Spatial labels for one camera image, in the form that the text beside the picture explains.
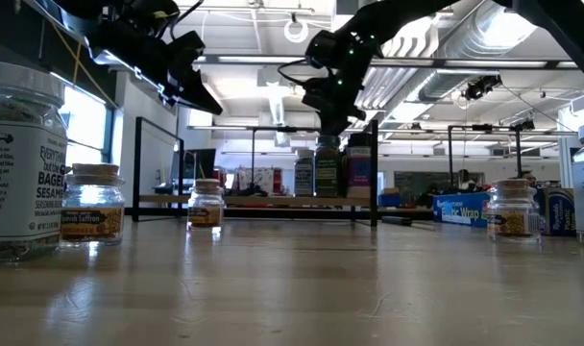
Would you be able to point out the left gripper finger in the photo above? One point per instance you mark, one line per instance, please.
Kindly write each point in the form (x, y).
(193, 102)
(201, 86)

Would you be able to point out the green lid herb jar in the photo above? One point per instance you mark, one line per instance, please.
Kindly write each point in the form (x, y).
(327, 170)

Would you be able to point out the purple label jar black lid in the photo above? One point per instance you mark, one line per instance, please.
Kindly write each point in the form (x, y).
(359, 170)

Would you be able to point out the wooden shelf black metal frame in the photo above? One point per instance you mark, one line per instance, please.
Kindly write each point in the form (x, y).
(273, 201)

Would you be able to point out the small saffron jar cork lid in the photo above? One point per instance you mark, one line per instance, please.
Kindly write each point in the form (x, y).
(92, 211)
(513, 211)
(205, 206)

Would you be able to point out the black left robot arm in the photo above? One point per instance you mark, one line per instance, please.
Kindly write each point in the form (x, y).
(104, 9)

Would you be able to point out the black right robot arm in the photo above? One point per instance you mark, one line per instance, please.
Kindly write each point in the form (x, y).
(397, 17)

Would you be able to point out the long ceiling light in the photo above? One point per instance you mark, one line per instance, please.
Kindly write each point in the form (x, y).
(489, 63)
(253, 59)

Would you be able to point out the bright window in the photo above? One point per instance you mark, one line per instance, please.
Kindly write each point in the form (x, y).
(88, 115)

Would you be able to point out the blue bin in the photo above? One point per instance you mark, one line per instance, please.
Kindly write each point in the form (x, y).
(390, 200)

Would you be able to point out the person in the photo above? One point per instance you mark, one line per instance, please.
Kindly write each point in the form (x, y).
(465, 179)
(529, 178)
(429, 197)

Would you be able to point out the blue plastic wrap box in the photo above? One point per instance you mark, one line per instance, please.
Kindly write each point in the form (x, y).
(460, 209)

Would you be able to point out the bagel seasoning jar white lid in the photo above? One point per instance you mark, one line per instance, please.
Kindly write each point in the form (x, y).
(23, 168)

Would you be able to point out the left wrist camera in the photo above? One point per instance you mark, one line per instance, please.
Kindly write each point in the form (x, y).
(186, 48)

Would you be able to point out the black ceiling camera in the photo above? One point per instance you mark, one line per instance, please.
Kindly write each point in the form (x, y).
(481, 86)

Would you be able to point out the black background rig frame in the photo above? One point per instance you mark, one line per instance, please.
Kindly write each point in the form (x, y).
(484, 128)

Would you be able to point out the silver ventilation duct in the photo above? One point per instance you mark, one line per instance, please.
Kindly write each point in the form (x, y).
(484, 33)

